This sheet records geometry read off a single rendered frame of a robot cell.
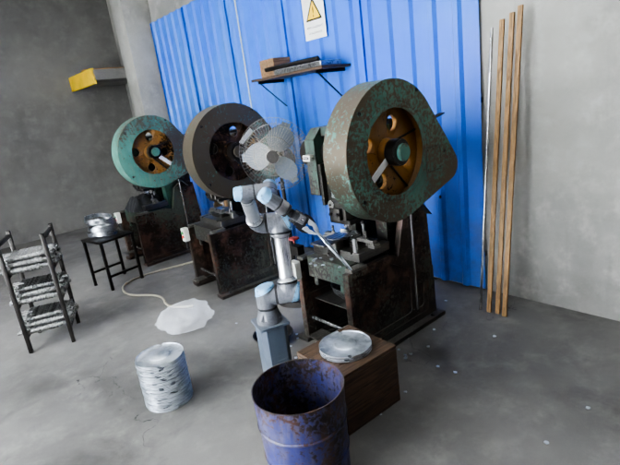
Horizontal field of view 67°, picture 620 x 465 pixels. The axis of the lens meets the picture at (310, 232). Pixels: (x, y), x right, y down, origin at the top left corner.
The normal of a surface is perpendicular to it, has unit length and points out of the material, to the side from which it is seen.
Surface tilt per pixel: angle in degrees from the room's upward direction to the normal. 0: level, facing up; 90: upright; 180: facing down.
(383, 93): 90
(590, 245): 90
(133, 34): 90
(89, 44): 90
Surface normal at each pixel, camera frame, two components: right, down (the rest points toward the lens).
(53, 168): 0.65, 0.13
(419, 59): -0.75, 0.27
